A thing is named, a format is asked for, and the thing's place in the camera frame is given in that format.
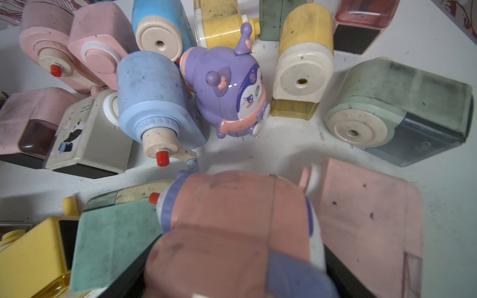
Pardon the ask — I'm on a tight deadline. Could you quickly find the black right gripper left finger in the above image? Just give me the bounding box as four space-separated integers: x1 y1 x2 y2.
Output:
99 235 161 298

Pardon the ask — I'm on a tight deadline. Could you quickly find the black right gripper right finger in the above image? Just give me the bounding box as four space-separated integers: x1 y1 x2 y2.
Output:
324 245 376 298

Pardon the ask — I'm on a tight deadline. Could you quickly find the pink boxy pencil sharpener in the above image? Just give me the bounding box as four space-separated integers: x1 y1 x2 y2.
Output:
299 158 424 298

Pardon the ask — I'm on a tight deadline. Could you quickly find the pink dark-faced pencil sharpener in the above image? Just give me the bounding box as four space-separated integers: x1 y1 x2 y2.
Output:
144 166 338 298

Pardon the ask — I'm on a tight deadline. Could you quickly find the cream pencil sharpener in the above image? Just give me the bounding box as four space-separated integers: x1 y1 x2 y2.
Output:
44 89 133 179

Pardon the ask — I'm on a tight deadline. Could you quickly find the light blue pencil sharpener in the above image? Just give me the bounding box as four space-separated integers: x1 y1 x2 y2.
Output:
117 51 207 173

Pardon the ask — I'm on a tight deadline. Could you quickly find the pink black-faced pencil sharpener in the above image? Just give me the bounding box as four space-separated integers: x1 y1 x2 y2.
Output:
1 87 80 169

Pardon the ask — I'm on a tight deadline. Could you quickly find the pink square pencil sharpener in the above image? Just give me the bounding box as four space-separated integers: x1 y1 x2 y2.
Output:
334 0 399 55

